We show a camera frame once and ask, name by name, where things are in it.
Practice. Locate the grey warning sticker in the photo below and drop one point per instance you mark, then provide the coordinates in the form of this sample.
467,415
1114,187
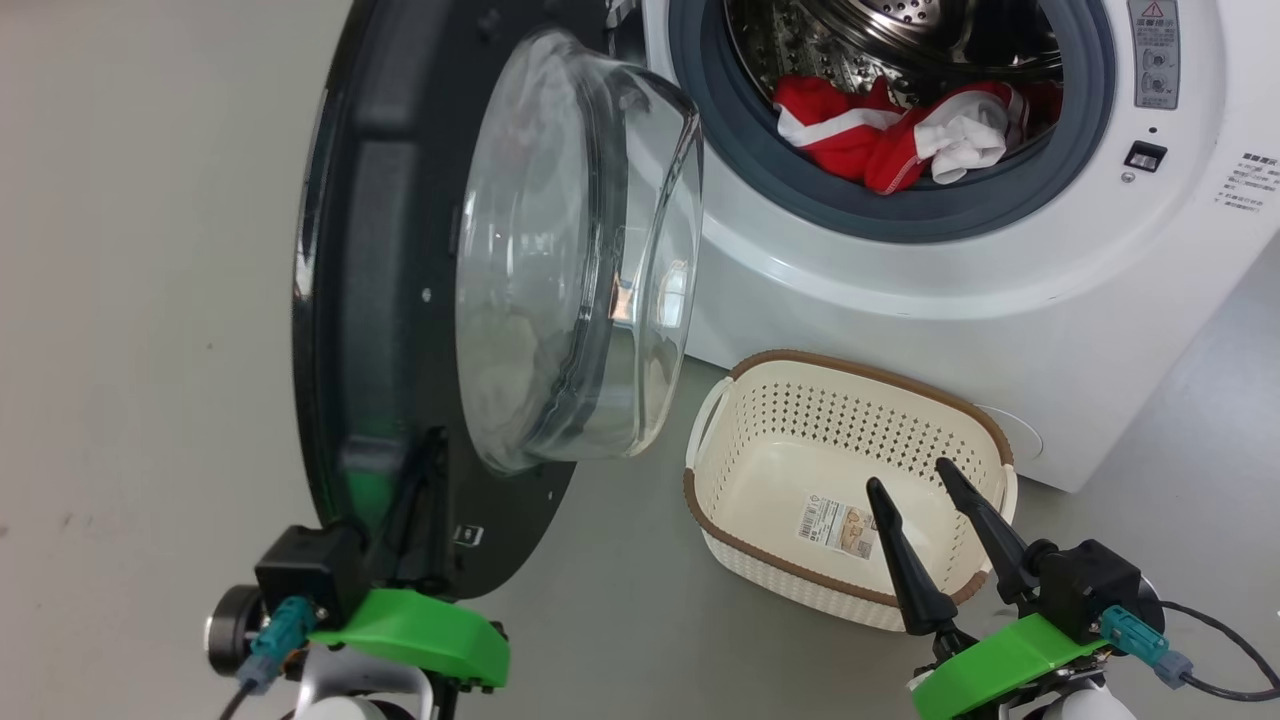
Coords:
1153,50

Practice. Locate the black door lock socket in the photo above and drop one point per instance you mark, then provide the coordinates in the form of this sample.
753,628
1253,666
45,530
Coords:
1146,157

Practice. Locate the white product label sticker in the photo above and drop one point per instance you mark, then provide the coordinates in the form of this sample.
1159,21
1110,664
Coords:
838,525

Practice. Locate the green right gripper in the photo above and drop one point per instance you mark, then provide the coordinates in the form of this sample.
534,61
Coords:
990,665

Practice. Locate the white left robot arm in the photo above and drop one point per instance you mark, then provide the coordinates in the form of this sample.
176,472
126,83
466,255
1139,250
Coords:
340,712

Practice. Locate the white front-load washing machine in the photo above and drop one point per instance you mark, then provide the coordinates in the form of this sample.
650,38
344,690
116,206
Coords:
900,290

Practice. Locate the cream laundry basket brown rim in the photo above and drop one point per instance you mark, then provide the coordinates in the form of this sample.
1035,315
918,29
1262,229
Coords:
760,470

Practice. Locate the red and white garment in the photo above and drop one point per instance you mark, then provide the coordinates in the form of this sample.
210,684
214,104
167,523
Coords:
850,135

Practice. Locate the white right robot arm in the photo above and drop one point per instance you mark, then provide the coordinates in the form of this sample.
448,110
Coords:
1090,705

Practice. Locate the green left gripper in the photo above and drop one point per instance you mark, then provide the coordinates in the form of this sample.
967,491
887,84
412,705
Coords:
430,635

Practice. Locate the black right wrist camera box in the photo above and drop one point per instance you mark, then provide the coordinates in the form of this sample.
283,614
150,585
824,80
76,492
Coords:
1095,580

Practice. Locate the black round glass washer door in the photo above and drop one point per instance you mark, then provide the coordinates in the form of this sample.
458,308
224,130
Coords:
390,250

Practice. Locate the round white filter cover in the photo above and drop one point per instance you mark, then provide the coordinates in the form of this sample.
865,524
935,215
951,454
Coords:
1020,440

